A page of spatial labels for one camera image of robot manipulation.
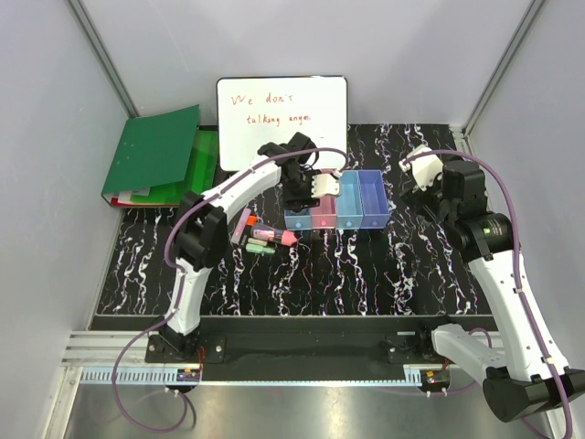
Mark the purple plastic bin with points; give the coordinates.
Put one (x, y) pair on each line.
(374, 199)

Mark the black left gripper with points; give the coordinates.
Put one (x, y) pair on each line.
(297, 202)

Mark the pink plastic bin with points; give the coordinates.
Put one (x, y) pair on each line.
(323, 216)

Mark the green highlighter pen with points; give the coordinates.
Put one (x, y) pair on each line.
(259, 249)

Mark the pink eraser stick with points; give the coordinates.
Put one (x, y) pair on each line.
(240, 227)

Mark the white dry-erase board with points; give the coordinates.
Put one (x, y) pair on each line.
(255, 111)

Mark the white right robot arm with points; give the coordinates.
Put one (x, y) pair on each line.
(531, 375)

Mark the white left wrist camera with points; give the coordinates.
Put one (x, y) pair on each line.
(326, 184)

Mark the black marble pattern mat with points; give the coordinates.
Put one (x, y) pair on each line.
(407, 269)

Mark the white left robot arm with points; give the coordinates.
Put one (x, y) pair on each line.
(199, 239)

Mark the green translucent file folder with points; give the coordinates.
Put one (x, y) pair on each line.
(199, 175)

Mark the light blue bin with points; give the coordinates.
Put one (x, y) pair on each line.
(349, 211)
(298, 220)

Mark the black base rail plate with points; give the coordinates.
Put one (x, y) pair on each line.
(306, 350)

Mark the green ring binder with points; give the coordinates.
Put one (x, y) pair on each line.
(152, 151)

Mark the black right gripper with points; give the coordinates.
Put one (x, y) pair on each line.
(420, 201)

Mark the aluminium frame rail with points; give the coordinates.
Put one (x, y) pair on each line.
(104, 357)

